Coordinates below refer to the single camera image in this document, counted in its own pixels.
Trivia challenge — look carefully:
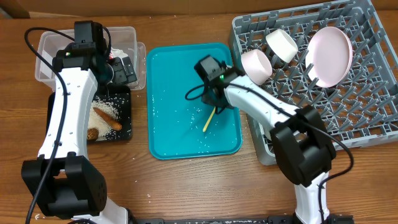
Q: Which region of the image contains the yellow plastic spoon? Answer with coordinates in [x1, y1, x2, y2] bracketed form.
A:
[202, 107, 217, 133]

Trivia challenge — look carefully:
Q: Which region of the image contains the pink bowl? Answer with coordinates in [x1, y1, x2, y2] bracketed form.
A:
[241, 49, 272, 85]

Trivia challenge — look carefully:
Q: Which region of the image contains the orange carrot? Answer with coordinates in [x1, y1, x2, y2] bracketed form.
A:
[93, 108, 122, 131]

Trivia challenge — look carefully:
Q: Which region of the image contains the pile of white rice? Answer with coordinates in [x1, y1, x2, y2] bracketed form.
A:
[86, 94, 129, 142]

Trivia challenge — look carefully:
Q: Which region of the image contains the brown food chunk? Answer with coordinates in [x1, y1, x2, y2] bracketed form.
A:
[87, 128, 99, 141]

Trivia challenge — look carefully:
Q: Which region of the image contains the small white plate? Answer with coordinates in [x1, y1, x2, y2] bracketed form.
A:
[266, 29, 298, 63]

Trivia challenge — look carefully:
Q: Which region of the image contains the large white plate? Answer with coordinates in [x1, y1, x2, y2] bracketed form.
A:
[305, 27, 353, 88]

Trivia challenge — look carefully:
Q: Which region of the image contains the white napkin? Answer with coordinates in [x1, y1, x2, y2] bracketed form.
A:
[109, 48, 128, 59]

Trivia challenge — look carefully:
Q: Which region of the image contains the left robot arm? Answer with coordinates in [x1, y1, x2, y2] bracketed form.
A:
[21, 21, 137, 223]

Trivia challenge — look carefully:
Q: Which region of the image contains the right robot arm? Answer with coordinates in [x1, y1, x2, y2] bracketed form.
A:
[194, 55, 336, 223]

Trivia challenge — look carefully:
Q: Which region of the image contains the grey dishwasher rack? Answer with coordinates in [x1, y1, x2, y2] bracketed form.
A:
[229, 1, 397, 149]

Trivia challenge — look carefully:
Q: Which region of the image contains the clear plastic bin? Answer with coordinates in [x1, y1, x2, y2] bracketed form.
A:
[35, 26, 146, 91]

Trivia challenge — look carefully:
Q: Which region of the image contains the black tray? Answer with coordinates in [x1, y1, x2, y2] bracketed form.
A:
[44, 83, 132, 147]

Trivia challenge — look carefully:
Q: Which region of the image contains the teal serving tray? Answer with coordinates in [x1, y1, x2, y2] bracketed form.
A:
[147, 43, 243, 160]

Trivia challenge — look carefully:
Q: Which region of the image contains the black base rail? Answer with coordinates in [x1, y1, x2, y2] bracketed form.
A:
[128, 215, 355, 224]

